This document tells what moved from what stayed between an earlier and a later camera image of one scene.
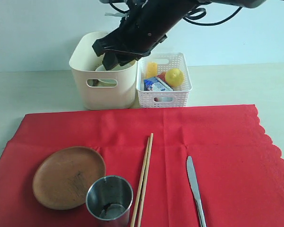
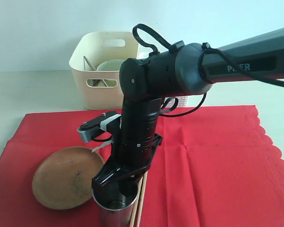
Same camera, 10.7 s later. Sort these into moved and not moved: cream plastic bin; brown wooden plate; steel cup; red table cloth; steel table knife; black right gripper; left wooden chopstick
Moved: black right gripper; steel table knife; steel cup
Not moved: cream plastic bin; red table cloth; left wooden chopstick; brown wooden plate
